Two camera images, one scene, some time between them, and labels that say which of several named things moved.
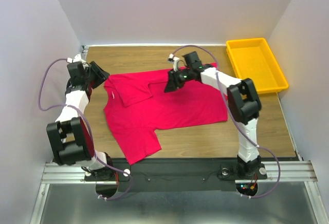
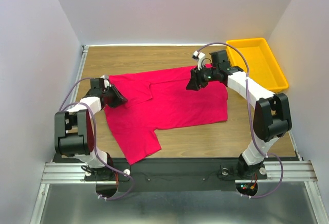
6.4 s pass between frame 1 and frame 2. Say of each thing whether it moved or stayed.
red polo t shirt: stayed
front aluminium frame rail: stayed
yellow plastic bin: stayed
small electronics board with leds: stayed
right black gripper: moved
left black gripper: moved
